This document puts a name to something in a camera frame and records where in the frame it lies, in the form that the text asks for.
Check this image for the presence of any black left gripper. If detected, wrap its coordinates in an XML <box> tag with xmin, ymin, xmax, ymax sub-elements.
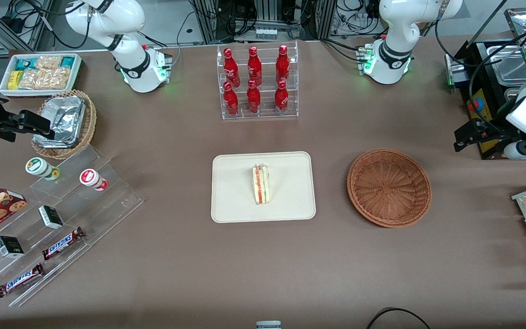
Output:
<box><xmin>454</xmin><ymin>114</ymin><xmax>523</xmax><ymax>153</ymax></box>

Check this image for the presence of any triangle sandwich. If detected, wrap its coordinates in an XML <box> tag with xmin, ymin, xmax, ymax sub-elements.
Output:
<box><xmin>252</xmin><ymin>164</ymin><xmax>271</xmax><ymax>206</ymax></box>

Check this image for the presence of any light tan wicker basket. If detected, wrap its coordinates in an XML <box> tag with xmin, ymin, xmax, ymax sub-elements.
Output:
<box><xmin>32</xmin><ymin>90</ymin><xmax>98</xmax><ymax>160</ymax></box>

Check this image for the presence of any brown round wicker basket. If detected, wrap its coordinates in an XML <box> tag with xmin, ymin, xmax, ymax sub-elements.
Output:
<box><xmin>347</xmin><ymin>149</ymin><xmax>432</xmax><ymax>228</ymax></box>

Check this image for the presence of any cream rectangular tray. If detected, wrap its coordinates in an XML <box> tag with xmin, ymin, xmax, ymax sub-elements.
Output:
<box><xmin>211</xmin><ymin>151</ymin><xmax>317</xmax><ymax>224</ymax></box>

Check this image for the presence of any green sunflower lid cup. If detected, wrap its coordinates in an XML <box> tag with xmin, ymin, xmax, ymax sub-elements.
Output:
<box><xmin>26</xmin><ymin>157</ymin><xmax>61</xmax><ymax>181</ymax></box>

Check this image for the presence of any stack of foil trays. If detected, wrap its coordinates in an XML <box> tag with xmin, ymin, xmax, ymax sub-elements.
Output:
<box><xmin>33</xmin><ymin>96</ymin><xmax>86</xmax><ymax>149</ymax></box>

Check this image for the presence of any rice cracker snack bag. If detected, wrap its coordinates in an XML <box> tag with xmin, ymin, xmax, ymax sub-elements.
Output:
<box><xmin>35</xmin><ymin>55</ymin><xmax>63</xmax><ymax>70</ymax></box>
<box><xmin>18</xmin><ymin>69</ymin><xmax>71</xmax><ymax>90</ymax></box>

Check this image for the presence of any stainless steel pan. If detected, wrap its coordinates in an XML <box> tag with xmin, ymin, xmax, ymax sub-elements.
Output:
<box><xmin>491</xmin><ymin>45</ymin><xmax>526</xmax><ymax>84</ymax></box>

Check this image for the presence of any white rectangular snack bin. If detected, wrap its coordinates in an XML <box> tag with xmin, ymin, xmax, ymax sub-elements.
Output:
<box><xmin>0</xmin><ymin>53</ymin><xmax>84</xmax><ymax>98</ymax></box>

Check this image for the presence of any red lid yogurt cup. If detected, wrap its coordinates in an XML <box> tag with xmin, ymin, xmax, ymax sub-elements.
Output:
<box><xmin>79</xmin><ymin>169</ymin><xmax>109</xmax><ymax>192</ymax></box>

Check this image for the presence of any small black carton box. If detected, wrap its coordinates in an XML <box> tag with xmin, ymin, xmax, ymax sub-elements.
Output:
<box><xmin>38</xmin><ymin>205</ymin><xmax>64</xmax><ymax>230</ymax></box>
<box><xmin>0</xmin><ymin>236</ymin><xmax>25</xmax><ymax>259</ymax></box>

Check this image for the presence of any clear acrylic stepped display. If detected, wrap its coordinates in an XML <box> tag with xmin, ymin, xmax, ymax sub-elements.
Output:
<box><xmin>0</xmin><ymin>145</ymin><xmax>144</xmax><ymax>308</ymax></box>

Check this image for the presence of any Snickers chocolate bar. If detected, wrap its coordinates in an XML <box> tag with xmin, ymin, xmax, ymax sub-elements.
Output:
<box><xmin>0</xmin><ymin>263</ymin><xmax>46</xmax><ymax>299</ymax></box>
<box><xmin>42</xmin><ymin>227</ymin><xmax>86</xmax><ymax>261</ymax></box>

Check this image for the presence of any red cola bottle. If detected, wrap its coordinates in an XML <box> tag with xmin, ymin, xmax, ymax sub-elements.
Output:
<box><xmin>247</xmin><ymin>46</ymin><xmax>263</xmax><ymax>83</ymax></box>
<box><xmin>247</xmin><ymin>79</ymin><xmax>262</xmax><ymax>114</ymax></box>
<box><xmin>223</xmin><ymin>48</ymin><xmax>241</xmax><ymax>85</ymax></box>
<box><xmin>276</xmin><ymin>44</ymin><xmax>290</xmax><ymax>83</ymax></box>
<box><xmin>274</xmin><ymin>80</ymin><xmax>289</xmax><ymax>115</ymax></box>
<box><xmin>223</xmin><ymin>81</ymin><xmax>240</xmax><ymax>116</ymax></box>

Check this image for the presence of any clear acrylic bottle rack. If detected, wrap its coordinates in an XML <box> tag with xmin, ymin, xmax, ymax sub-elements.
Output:
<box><xmin>216</xmin><ymin>41</ymin><xmax>300</xmax><ymax>121</ymax></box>

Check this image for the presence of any black looped cable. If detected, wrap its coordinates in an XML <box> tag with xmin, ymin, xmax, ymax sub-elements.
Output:
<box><xmin>366</xmin><ymin>307</ymin><xmax>432</xmax><ymax>329</ymax></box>

